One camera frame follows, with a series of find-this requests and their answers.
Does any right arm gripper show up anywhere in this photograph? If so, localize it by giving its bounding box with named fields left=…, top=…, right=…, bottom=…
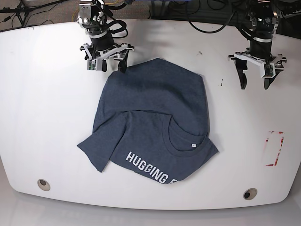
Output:
left=80, top=33, right=135, bottom=73

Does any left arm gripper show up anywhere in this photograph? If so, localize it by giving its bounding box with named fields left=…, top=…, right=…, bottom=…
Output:
left=228, top=39, right=287, bottom=89

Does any dark blue printed T-shirt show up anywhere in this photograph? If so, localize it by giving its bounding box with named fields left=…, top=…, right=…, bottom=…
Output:
left=78, top=58, right=218, bottom=184

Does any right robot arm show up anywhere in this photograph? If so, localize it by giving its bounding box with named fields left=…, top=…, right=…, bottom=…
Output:
left=77, top=0, right=135, bottom=73

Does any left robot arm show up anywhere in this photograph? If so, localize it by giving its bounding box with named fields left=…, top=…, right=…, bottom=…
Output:
left=228, top=0, right=287, bottom=89

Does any red tape rectangle marking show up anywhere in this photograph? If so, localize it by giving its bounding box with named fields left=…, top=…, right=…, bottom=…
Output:
left=263, top=131, right=285, bottom=166

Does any black tripod stand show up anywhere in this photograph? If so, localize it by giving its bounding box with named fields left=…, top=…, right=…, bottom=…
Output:
left=0, top=0, right=68, bottom=28

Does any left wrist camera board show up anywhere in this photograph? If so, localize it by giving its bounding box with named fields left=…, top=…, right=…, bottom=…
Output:
left=264, top=63, right=275, bottom=79

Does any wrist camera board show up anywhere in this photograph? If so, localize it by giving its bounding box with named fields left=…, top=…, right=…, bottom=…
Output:
left=87, top=59, right=97, bottom=71
left=264, top=63, right=275, bottom=79

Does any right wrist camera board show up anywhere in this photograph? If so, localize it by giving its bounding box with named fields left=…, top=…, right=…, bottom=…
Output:
left=87, top=59, right=97, bottom=71

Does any right table cable grommet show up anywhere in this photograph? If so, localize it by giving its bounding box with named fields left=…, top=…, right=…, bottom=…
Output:
left=243, top=188, right=258, bottom=201

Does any table cable grommet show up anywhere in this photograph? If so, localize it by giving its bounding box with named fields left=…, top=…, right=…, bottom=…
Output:
left=37, top=179, right=51, bottom=192
left=243, top=188, right=258, bottom=201

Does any left table cable grommet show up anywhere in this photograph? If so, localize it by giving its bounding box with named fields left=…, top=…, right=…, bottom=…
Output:
left=37, top=179, right=51, bottom=192

